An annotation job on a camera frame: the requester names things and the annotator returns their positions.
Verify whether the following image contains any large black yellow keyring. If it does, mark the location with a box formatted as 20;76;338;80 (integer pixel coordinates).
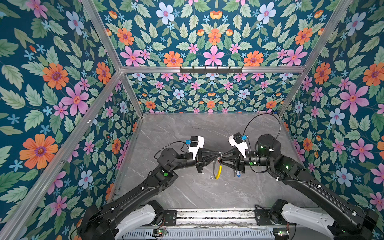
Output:
213;159;223;180

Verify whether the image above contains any black wall hook rack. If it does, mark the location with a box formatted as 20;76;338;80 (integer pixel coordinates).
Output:
179;66;243;75

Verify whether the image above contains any white ventilation grille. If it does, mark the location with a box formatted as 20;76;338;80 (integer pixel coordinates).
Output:
119;229;275;240

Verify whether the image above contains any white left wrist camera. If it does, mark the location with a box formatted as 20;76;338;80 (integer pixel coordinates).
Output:
186;136;205;160

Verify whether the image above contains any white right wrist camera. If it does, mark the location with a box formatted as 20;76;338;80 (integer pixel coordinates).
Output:
228;133;249;158

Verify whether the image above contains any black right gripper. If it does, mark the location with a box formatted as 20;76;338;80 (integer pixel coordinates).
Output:
218;147;273;175

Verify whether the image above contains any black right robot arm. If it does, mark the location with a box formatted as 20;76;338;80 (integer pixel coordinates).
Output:
222;133;379;240

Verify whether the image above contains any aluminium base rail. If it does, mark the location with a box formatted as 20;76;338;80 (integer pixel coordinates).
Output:
174;208;274;228

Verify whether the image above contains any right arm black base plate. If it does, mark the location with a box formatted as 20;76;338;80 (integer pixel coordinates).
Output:
254;205;297;227

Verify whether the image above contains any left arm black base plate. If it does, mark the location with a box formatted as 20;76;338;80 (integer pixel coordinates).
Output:
151;210;178;227

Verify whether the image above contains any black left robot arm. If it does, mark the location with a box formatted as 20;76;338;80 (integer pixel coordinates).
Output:
77;148;222;240

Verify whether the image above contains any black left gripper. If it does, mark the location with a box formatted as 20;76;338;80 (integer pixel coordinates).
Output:
170;146;222;174

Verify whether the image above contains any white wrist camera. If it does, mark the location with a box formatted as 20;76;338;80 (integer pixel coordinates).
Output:
228;133;249;158
186;136;205;160

